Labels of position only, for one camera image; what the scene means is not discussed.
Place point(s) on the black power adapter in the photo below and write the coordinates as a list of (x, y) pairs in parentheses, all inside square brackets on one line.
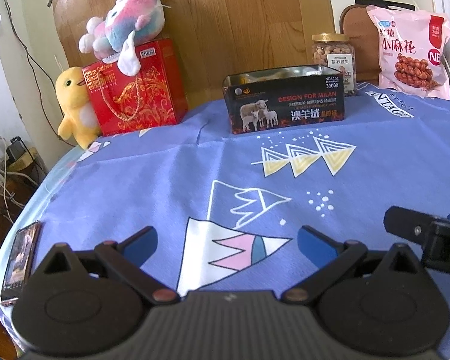
[(17, 150)]

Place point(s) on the black smartphone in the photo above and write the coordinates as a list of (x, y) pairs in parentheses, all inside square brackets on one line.
[(18, 262)]

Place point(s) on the blue printed tablecloth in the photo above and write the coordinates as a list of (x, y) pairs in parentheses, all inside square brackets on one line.
[(172, 165)]

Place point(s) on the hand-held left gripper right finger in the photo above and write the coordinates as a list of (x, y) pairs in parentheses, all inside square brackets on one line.
[(315, 242)]

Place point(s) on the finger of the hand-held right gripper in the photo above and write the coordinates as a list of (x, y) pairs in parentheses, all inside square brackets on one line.
[(405, 223), (444, 247)]

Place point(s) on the yellow plush duck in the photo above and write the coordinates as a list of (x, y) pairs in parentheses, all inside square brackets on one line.
[(73, 93)]

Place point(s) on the red gift box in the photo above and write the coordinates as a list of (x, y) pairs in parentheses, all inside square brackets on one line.
[(150, 93)]

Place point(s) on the black tin box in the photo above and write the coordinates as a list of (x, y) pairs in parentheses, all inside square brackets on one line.
[(285, 108)]

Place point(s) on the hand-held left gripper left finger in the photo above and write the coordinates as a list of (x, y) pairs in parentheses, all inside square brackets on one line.
[(142, 242)]

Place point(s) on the wooden board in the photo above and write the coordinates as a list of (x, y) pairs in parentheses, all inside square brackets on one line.
[(228, 18)]

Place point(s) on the clear nut jar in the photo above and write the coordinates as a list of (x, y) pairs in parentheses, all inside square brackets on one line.
[(332, 50)]

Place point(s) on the pink snack bag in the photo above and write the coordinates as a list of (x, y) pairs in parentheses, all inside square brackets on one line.
[(408, 45)]

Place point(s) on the pastel plush unicorn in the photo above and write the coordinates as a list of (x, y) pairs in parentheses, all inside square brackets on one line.
[(135, 18)]

